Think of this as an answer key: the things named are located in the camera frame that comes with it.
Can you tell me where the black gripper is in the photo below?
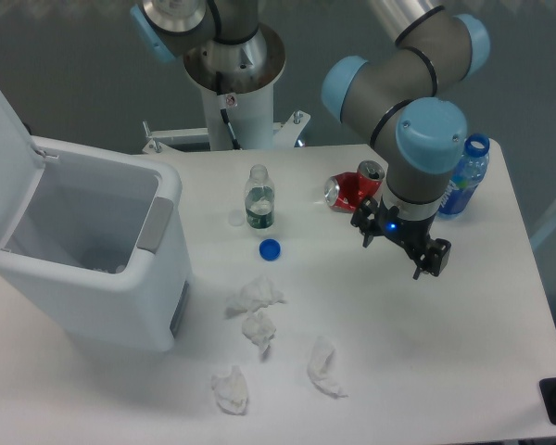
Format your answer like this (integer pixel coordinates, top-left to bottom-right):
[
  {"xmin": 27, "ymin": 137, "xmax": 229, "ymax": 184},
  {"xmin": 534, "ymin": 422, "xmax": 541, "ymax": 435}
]
[{"xmin": 350, "ymin": 197, "xmax": 451, "ymax": 280}]

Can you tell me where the crushed red soda can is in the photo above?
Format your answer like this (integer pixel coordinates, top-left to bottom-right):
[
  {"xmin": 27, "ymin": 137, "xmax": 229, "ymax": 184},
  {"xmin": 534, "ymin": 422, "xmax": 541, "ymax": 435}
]
[{"xmin": 323, "ymin": 159, "xmax": 385, "ymax": 212}]

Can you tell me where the crumpled white tissue top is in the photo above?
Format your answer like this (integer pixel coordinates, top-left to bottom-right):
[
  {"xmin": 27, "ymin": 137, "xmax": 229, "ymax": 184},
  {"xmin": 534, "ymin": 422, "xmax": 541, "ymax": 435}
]
[{"xmin": 224, "ymin": 275, "xmax": 286, "ymax": 318}]

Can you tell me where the crumpled white tissue middle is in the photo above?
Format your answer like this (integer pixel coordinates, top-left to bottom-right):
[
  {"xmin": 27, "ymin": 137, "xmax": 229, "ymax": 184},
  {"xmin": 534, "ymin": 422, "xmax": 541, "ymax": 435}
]
[{"xmin": 242, "ymin": 311, "xmax": 276, "ymax": 355}]

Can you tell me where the crumpled white tissue right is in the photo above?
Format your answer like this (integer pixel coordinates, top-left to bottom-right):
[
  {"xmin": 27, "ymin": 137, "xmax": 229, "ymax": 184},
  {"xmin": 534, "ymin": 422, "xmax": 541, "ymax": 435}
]
[{"xmin": 307, "ymin": 336, "xmax": 348, "ymax": 399}]

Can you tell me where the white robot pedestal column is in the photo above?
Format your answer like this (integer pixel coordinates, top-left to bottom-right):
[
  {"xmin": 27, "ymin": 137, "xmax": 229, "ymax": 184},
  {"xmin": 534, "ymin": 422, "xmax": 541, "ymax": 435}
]
[{"xmin": 200, "ymin": 85, "xmax": 274, "ymax": 151}]

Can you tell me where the blue plastic water bottle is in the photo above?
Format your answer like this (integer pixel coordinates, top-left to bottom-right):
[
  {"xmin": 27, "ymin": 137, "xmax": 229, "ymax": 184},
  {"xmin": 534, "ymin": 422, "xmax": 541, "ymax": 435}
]
[{"xmin": 437, "ymin": 133, "xmax": 490, "ymax": 219}]

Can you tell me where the white trash can body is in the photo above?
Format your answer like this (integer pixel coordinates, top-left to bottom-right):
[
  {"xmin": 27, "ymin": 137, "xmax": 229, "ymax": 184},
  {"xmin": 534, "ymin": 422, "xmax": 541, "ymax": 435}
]
[{"xmin": 0, "ymin": 137, "xmax": 191, "ymax": 351}]

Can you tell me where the white metal base frame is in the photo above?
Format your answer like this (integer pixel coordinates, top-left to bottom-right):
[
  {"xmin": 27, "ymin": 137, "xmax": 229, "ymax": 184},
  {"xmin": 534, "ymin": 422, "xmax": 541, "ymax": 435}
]
[{"xmin": 142, "ymin": 110, "xmax": 311, "ymax": 153}]

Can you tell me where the clear bottle green label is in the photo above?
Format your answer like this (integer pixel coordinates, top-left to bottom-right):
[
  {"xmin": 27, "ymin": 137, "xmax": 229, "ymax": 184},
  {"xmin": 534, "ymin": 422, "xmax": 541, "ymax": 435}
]
[{"xmin": 244, "ymin": 164, "xmax": 274, "ymax": 229}]

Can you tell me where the black cable on pedestal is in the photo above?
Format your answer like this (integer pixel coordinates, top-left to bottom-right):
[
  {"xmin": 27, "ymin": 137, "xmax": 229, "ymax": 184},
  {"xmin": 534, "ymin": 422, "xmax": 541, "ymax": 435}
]
[{"xmin": 215, "ymin": 72, "xmax": 242, "ymax": 150}]

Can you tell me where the white trash can lid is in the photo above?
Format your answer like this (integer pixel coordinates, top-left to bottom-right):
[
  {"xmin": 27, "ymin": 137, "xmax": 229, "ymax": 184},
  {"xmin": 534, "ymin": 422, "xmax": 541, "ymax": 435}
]
[{"xmin": 0, "ymin": 90, "xmax": 45, "ymax": 248}]

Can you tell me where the crumpled white tissue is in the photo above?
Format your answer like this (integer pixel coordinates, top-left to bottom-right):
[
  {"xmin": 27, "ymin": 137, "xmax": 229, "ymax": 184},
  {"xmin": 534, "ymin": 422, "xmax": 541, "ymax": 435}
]
[
  {"xmin": 224, "ymin": 275, "xmax": 286, "ymax": 318},
  {"xmin": 242, "ymin": 311, "xmax": 276, "ymax": 355},
  {"xmin": 307, "ymin": 336, "xmax": 348, "ymax": 399},
  {"xmin": 210, "ymin": 365, "xmax": 249, "ymax": 415}
]

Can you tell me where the crumpled white tissue bottom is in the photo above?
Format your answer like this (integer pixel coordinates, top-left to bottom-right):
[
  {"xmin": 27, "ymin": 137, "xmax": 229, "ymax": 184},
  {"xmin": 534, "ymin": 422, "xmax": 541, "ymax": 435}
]
[{"xmin": 210, "ymin": 365, "xmax": 249, "ymax": 415}]

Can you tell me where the blue bottle cap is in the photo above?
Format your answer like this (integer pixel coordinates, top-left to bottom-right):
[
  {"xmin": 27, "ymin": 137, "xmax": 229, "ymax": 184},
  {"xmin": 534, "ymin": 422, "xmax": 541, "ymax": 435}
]
[{"xmin": 259, "ymin": 238, "xmax": 282, "ymax": 261}]

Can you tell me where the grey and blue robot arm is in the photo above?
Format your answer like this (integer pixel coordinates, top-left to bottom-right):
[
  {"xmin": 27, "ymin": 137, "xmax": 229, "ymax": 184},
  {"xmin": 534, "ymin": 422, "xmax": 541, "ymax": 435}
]
[{"xmin": 131, "ymin": 1, "xmax": 490, "ymax": 276}]

